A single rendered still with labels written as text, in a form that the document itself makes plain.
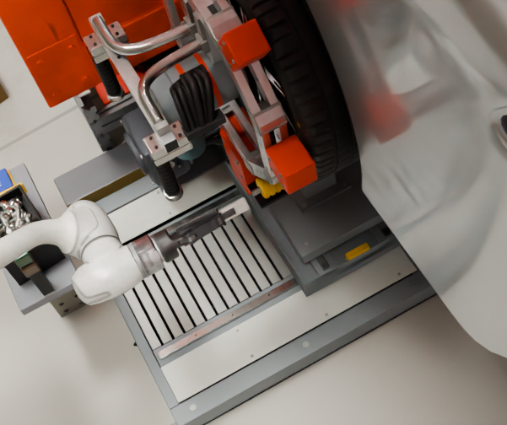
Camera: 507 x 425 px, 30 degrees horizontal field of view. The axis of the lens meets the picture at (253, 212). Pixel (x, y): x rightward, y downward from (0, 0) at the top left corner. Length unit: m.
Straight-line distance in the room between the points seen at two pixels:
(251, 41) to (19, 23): 0.80
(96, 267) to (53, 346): 0.78
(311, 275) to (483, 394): 0.57
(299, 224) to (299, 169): 0.71
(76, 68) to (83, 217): 0.52
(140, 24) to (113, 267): 0.75
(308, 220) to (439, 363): 0.54
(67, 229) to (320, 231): 0.76
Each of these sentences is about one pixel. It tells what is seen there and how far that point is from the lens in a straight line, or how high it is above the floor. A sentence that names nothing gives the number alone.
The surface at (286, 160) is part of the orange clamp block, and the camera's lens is 2.03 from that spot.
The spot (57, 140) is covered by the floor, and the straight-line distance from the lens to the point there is 3.35.
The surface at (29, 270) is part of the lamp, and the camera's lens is 2.39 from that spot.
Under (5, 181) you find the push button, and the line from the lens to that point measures 2.70.
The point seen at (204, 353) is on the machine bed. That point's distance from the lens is 2.74.
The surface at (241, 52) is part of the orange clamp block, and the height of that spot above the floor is 1.14.
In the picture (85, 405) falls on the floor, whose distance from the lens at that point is 2.86.
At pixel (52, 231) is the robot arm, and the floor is 0.70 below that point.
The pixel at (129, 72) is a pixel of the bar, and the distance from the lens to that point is 2.12.
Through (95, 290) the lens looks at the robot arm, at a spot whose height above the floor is 0.67.
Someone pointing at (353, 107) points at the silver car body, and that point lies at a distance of 1.86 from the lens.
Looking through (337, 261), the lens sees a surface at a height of 0.15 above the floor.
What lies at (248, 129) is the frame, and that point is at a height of 0.62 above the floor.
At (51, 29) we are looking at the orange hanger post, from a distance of 2.55.
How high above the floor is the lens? 2.56
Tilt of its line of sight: 58 degrees down
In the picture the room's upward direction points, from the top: 17 degrees counter-clockwise
